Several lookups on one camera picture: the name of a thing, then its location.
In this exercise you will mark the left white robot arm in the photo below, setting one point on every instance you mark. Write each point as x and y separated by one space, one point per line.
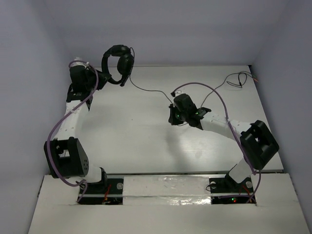
66 157

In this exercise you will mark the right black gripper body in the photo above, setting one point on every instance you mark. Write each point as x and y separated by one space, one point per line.
177 117

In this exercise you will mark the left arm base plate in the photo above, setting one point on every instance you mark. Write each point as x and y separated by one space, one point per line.
98 194

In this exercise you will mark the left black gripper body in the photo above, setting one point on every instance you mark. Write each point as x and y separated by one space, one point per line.
96 79

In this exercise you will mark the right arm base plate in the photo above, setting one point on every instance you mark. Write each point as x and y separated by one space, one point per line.
222 192

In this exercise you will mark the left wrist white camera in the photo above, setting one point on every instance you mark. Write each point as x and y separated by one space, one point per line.
79 62

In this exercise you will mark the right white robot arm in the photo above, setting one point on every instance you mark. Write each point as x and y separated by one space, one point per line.
256 141

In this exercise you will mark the black headphones with cable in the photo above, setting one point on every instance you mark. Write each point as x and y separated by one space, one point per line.
126 60

